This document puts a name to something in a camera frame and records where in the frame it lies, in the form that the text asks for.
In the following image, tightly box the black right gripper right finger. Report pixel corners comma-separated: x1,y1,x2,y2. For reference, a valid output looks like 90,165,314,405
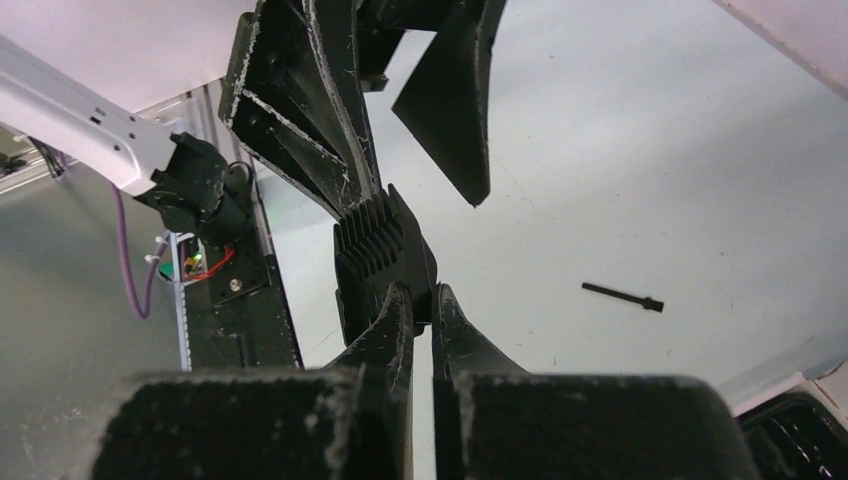
432,284,758,479

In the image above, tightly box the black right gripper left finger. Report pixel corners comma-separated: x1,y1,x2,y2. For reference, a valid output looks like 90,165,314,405
86,284,413,479

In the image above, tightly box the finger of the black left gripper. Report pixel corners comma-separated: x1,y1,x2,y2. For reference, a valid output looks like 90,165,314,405
218,1,381,218
392,0,507,207

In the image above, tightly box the black comb attachment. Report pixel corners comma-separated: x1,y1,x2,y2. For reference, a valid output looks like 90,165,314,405
333,184,438,346

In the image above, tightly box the thin black cleaning brush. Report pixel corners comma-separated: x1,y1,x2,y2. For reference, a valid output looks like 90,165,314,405
581,282,665,313

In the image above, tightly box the white cardboard kit box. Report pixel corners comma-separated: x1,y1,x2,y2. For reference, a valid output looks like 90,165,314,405
718,360,848,480

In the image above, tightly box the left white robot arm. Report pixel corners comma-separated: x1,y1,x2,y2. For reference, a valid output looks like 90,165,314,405
1,1,505,247

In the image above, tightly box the black plastic tray insert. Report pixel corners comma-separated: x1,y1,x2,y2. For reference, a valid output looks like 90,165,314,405
737,392,847,479

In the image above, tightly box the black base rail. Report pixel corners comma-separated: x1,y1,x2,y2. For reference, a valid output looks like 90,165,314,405
173,228,304,371

